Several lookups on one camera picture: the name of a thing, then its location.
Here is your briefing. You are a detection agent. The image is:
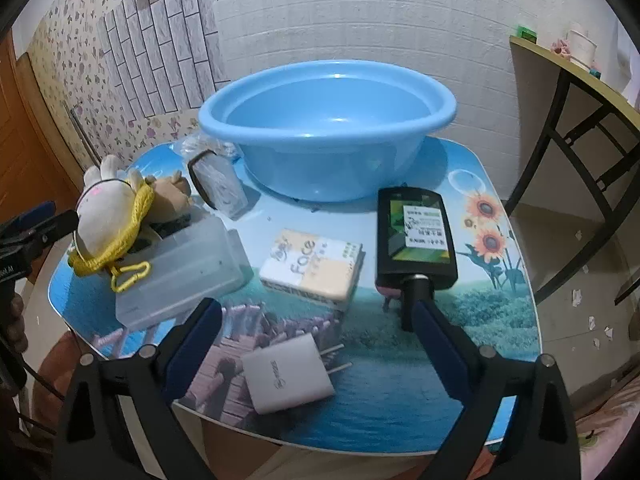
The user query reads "side desk with black legs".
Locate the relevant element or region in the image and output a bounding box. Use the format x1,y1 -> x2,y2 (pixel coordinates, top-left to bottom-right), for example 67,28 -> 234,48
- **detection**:
502,35 -> 640,306

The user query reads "white cup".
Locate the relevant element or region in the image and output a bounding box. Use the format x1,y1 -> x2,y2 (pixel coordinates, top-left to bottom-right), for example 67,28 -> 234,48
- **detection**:
566,30 -> 598,72

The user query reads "white yellow tissue pack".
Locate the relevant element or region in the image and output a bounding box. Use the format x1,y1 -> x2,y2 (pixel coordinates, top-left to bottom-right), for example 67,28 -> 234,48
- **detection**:
258,229 -> 364,316

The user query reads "blue plastic basin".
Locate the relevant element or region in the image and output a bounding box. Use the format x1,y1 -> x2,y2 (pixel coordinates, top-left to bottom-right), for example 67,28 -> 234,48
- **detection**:
198,60 -> 457,203

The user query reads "white bunny plush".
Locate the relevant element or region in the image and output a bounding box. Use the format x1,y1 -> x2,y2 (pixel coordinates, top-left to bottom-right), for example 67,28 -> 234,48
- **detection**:
75,155 -> 151,261

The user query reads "clear pack with brown strap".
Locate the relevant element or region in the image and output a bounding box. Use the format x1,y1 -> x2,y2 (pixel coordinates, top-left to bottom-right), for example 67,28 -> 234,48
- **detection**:
187,149 -> 249,220

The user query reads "brown bear plush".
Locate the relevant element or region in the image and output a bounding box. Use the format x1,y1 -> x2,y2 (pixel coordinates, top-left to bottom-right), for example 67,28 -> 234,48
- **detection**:
145,170 -> 193,226

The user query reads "metal rod stand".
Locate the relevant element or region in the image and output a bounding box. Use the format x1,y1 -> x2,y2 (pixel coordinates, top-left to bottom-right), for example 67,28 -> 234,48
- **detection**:
64,101 -> 101,166

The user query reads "clear plastic bag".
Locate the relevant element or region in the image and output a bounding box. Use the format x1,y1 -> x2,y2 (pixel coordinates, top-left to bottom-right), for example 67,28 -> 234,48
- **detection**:
180,135 -> 238,161

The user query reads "pink printed cloth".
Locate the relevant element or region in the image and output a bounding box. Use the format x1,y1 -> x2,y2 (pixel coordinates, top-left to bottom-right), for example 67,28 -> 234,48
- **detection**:
570,385 -> 640,480

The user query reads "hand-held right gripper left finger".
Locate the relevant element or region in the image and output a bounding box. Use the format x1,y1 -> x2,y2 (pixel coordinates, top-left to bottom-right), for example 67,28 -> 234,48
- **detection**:
52,297 -> 223,480

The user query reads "person's left hand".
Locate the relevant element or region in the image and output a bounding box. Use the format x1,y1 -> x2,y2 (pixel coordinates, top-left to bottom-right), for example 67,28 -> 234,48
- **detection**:
10,294 -> 30,356

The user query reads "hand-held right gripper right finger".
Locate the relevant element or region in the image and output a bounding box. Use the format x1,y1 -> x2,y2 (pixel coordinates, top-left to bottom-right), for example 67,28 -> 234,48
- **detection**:
410,297 -> 583,480

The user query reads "white charger plug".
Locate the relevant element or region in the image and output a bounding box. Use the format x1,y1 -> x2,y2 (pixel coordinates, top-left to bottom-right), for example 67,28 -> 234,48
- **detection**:
241,334 -> 351,415

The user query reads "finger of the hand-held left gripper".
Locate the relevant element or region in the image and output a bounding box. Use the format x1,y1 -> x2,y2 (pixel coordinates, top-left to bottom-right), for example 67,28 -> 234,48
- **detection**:
15,210 -> 80,256
0,201 -> 56,235

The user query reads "black device with label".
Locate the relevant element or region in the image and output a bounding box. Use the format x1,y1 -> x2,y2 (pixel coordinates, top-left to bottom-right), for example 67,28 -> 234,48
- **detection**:
376,186 -> 458,333

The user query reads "clear plastic box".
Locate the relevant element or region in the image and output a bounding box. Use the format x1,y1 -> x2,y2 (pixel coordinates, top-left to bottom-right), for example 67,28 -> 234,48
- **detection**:
115,216 -> 251,332

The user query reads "wooden door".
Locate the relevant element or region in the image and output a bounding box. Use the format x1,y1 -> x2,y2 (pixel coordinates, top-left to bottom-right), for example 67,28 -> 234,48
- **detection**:
0,35 -> 83,221

